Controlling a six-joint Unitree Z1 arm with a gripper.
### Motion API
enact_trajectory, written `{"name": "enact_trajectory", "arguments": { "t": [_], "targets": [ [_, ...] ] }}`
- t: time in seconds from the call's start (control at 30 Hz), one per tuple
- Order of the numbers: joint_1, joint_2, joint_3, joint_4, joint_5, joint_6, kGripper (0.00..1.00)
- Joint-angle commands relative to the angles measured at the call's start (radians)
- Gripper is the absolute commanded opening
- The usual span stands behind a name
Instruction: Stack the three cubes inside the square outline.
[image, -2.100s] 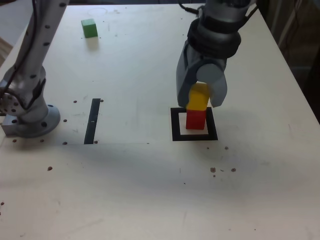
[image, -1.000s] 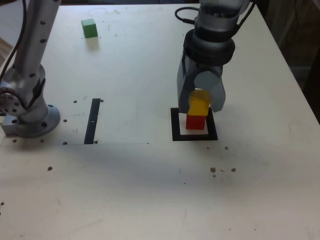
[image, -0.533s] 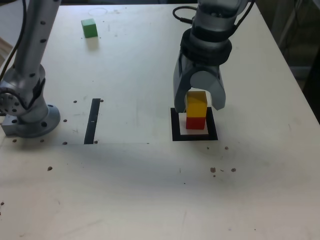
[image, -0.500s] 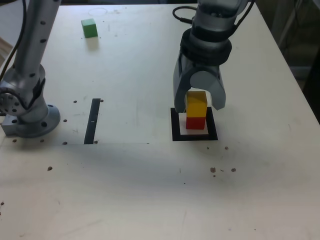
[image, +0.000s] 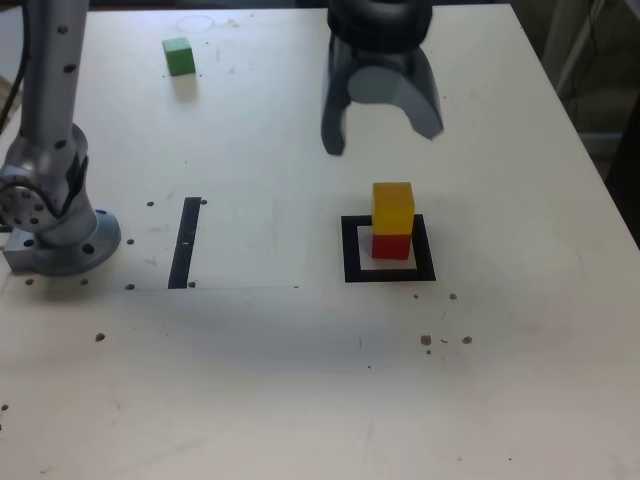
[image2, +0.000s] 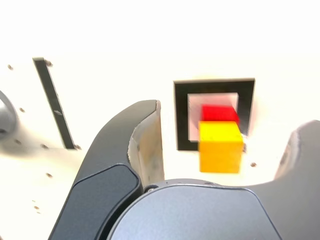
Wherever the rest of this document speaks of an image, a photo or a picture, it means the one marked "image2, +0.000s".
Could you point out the red cube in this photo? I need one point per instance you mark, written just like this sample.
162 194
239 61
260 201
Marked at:
217 113

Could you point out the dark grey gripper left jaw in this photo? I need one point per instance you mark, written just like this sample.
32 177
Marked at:
107 160

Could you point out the yellow cube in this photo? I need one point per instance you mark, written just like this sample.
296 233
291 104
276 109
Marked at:
220 150

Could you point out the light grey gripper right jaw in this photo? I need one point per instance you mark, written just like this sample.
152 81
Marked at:
200 215

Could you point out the black tape square outline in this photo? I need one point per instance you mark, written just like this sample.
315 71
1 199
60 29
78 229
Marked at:
181 112

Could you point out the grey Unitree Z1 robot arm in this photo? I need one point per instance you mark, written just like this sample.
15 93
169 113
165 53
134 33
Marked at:
6 117

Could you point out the black tape strip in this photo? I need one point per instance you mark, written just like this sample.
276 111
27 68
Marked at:
53 105

